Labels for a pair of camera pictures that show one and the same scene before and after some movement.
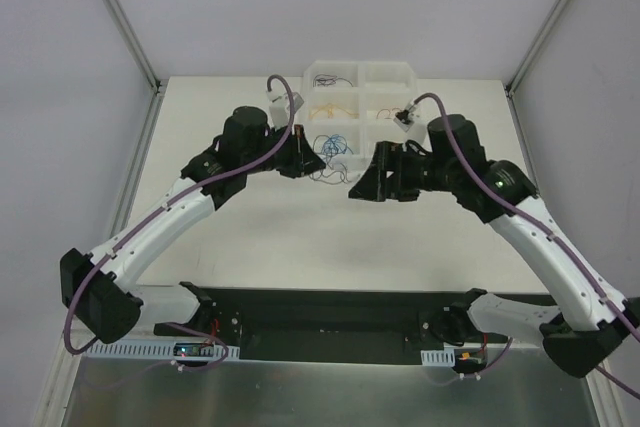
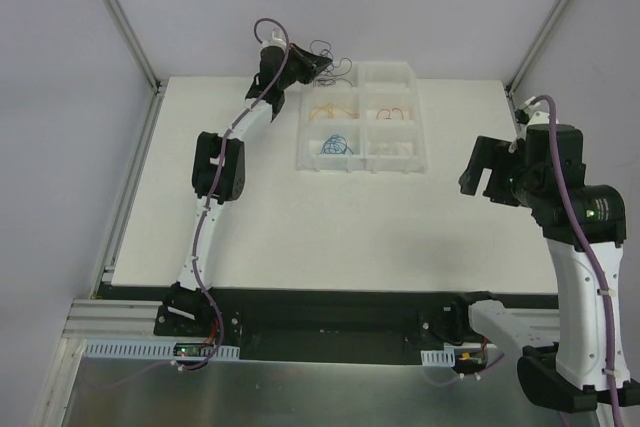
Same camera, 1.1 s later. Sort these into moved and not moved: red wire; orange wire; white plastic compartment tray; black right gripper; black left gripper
Moved: black left gripper; black right gripper
Not moved: red wire; orange wire; white plastic compartment tray
